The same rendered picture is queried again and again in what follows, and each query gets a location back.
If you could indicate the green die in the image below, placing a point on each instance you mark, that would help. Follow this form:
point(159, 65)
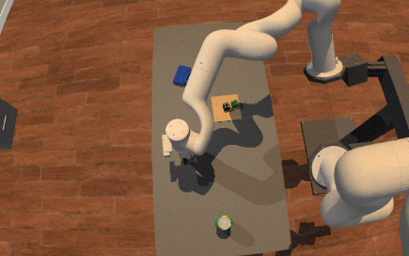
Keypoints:
point(234, 103)

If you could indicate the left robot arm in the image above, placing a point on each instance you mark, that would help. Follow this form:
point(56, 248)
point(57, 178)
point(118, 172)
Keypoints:
point(364, 177)

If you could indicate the tan flat mat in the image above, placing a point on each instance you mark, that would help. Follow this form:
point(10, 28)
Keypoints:
point(218, 111)

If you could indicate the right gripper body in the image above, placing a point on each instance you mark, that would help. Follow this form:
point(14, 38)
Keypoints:
point(186, 155)

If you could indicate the black die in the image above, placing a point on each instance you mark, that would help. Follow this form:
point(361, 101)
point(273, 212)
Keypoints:
point(226, 106)

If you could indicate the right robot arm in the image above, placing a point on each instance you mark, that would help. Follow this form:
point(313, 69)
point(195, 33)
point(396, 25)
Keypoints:
point(244, 44)

